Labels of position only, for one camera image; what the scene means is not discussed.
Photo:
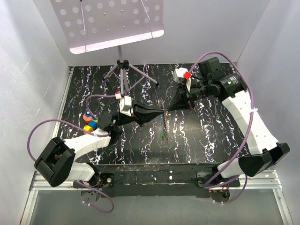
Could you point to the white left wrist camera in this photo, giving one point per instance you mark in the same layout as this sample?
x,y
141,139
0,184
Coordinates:
x,y
125,104

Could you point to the yellow blue toy block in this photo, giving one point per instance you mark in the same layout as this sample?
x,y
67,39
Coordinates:
x,y
92,126

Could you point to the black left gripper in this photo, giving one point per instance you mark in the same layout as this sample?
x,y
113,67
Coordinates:
x,y
143,117

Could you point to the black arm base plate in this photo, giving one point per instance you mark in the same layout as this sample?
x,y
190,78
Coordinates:
x,y
179,179

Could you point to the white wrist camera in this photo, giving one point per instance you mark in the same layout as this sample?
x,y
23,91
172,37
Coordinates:
x,y
182,75
125,104

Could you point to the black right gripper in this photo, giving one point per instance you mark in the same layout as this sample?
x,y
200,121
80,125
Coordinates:
x,y
182,100

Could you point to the orange blue toy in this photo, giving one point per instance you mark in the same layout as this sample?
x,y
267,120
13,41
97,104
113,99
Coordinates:
x,y
87,117

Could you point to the white perforated music stand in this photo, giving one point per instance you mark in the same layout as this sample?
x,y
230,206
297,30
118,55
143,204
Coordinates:
x,y
91,25

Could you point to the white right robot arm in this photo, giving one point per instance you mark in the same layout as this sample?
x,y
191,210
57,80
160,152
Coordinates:
x,y
265,150

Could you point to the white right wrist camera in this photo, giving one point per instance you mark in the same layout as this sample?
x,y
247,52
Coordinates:
x,y
182,75

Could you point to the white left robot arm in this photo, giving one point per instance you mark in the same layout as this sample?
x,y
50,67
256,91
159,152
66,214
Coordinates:
x,y
58,161

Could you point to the aluminium rail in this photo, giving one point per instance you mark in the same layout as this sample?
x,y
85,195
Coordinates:
x,y
261,203

